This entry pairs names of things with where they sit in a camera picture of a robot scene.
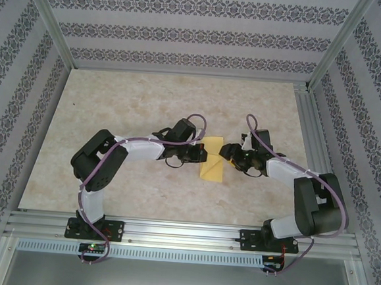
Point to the aluminium mounting rail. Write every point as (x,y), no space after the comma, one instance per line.
(183,234)

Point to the aluminium frame post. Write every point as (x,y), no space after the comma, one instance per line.
(51,22)
(339,45)

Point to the circuit board with green light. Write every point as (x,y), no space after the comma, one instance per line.
(93,247)

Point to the circuit board with orange part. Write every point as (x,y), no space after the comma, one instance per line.
(272,259)

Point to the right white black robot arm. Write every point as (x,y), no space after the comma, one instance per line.
(284,171)

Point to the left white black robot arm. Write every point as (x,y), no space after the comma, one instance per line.
(140,151)

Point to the yellow paper sheet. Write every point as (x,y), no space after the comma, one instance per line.
(213,170)

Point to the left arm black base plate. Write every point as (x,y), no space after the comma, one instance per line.
(117,230)

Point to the aluminium side rail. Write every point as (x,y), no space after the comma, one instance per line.
(310,125)

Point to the grey sheet metal panel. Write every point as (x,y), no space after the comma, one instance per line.
(179,283)

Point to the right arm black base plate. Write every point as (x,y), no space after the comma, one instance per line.
(249,239)

